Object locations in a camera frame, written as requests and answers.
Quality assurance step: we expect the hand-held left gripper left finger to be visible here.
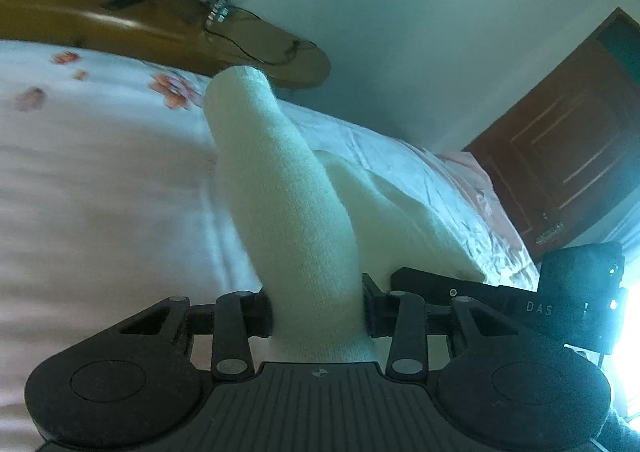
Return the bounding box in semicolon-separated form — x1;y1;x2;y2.
120;289;275;383

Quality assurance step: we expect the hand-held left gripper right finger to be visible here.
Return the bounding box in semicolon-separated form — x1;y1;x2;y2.
361;273;493;381

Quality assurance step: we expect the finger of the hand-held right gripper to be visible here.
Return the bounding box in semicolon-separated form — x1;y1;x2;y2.
391;268;506;316

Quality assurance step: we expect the person's right forearm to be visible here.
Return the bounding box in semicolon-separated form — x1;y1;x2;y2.
597;407;640;452

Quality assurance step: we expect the pink pillow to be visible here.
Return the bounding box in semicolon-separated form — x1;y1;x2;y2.
432;149;538;278

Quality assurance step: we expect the brown wooden door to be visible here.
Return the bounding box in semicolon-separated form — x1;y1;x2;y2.
462;7;640;265

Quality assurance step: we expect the white floral bed sheet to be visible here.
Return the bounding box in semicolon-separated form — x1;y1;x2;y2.
0;38;541;433

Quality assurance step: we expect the wooden headboard shelf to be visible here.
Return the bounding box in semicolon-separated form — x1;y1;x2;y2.
0;0;332;90

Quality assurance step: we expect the metal door handle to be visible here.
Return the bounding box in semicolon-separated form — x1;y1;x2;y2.
535;213;566;247

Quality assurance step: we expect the black lamp cable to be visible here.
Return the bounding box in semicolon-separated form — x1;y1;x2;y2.
205;24;321;68

